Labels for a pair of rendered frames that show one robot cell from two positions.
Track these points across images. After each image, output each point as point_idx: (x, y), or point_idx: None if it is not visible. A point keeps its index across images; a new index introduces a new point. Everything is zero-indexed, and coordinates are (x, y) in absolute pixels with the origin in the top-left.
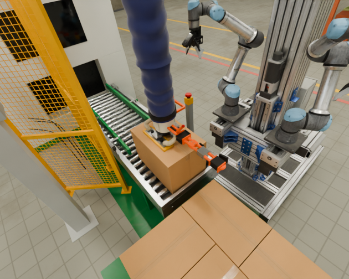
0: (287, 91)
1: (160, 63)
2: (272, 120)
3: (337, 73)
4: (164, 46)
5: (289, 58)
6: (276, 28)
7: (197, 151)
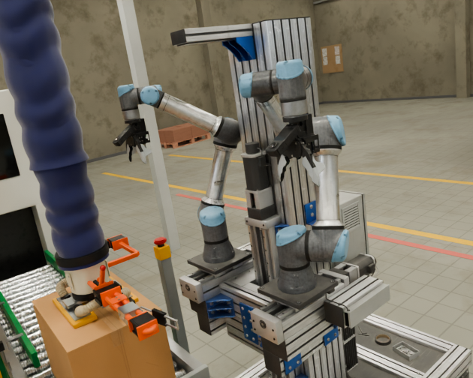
0: (287, 204)
1: (60, 162)
2: None
3: (326, 159)
4: (65, 136)
5: None
6: (245, 111)
7: (118, 310)
